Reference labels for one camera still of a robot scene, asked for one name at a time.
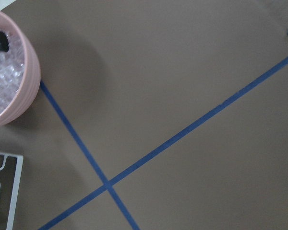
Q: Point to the pink ribbed pot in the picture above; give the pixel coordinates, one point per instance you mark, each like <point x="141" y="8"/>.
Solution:
<point x="31" y="78"/>

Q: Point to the white wire rack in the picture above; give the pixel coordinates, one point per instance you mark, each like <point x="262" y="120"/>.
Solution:
<point x="10" y="175"/>

